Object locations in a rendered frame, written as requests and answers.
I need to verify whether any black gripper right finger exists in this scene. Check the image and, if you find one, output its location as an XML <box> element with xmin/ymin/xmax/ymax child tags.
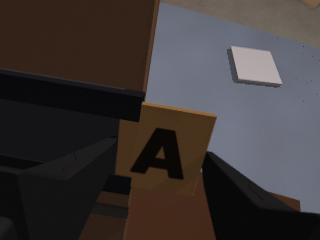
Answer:
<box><xmin>202</xmin><ymin>151</ymin><xmax>320</xmax><ymax>240</ymax></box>

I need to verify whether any white square tile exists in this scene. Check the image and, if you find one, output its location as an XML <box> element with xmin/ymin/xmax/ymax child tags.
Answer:
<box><xmin>230</xmin><ymin>46</ymin><xmax>282</xmax><ymax>86</ymax></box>

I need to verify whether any tan letter tile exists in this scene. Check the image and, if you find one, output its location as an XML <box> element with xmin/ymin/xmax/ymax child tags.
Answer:
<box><xmin>115</xmin><ymin>102</ymin><xmax>217</xmax><ymax>196</ymax></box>

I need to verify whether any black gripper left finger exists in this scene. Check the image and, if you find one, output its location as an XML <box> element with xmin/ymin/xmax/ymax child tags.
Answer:
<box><xmin>0</xmin><ymin>136</ymin><xmax>118</xmax><ymax>240</ymax></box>

